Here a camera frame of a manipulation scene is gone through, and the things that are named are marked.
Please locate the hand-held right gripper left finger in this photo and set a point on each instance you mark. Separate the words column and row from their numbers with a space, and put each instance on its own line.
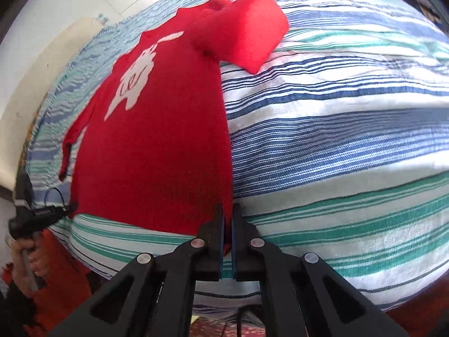
column 220, row 249

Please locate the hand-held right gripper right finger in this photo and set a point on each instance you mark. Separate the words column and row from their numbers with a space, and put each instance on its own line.
column 235, row 249

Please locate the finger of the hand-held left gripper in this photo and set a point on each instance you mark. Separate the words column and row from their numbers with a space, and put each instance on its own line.
column 56, row 212

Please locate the red sweater with white print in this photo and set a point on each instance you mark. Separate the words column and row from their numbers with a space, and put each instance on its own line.
column 158, row 154

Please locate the person's left hand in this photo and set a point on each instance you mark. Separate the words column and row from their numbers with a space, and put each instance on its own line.
column 35, row 256

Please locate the red floral cloth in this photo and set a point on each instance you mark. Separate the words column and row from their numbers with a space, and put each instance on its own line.
column 214, row 326

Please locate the cream bed board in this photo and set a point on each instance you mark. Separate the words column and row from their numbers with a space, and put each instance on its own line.
column 45, row 70

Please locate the blue green striped bed sheet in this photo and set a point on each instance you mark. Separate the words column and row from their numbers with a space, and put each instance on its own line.
column 333, row 147

